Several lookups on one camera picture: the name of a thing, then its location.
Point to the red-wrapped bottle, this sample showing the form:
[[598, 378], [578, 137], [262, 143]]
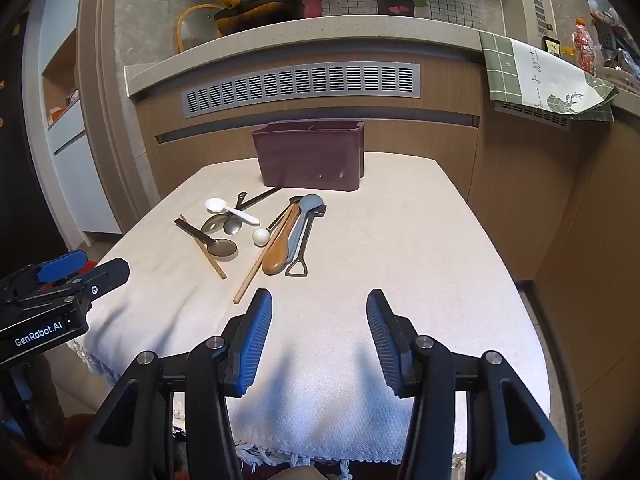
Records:
[[582, 45]]

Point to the small black framed sign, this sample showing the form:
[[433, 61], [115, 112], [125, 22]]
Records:
[[551, 48]]

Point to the light blue shelf cabinet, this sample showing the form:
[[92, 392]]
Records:
[[75, 125]]

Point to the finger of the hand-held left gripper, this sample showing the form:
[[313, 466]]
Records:
[[107, 275], [62, 264]]

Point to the metal grater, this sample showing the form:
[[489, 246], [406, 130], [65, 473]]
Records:
[[606, 32]]

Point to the green checked cloth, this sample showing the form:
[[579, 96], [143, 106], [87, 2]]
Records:
[[545, 77]]

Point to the pink plastic basket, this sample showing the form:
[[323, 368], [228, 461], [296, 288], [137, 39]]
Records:
[[622, 80]]

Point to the white plastic spoon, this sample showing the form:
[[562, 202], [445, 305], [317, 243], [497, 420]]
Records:
[[216, 204]]

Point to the white ball-tipped utensil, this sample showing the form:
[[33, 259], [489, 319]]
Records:
[[260, 236]]

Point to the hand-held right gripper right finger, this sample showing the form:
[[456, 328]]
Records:
[[385, 340]]

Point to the red object beside table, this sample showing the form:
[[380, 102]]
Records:
[[91, 265]]

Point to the glass lid with yellow rim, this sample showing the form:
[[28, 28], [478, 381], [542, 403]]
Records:
[[187, 30]]

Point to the wooden kitchen cabinet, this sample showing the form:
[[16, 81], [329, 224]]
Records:
[[525, 185]]

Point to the wooden spoon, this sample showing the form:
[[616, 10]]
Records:
[[276, 257]]

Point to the wooden chopstick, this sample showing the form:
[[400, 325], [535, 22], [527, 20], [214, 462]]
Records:
[[207, 255], [252, 275]]

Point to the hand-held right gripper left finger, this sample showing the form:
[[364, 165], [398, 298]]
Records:
[[255, 340]]

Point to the grey spoon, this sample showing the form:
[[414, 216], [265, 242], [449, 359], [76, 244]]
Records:
[[310, 203]]

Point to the maroon plastic utensil container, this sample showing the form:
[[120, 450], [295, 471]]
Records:
[[310, 160]]

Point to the long grey vent grille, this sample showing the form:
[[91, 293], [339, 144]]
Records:
[[300, 87]]

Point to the white tablecloth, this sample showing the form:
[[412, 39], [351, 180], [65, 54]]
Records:
[[400, 240]]

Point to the short grey vent grille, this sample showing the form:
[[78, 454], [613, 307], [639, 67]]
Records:
[[530, 112]]

